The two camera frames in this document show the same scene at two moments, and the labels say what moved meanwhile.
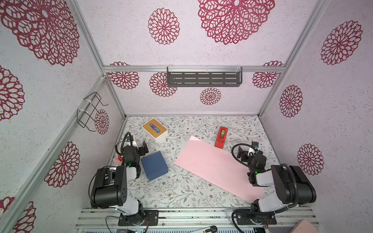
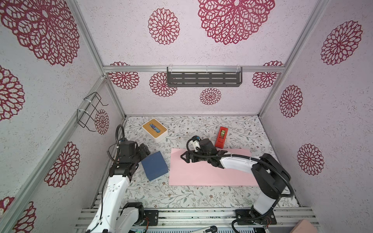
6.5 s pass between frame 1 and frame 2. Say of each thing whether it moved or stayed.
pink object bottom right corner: stayed
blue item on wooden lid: stayed
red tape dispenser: stayed
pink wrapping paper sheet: moved
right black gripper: moved
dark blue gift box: stayed
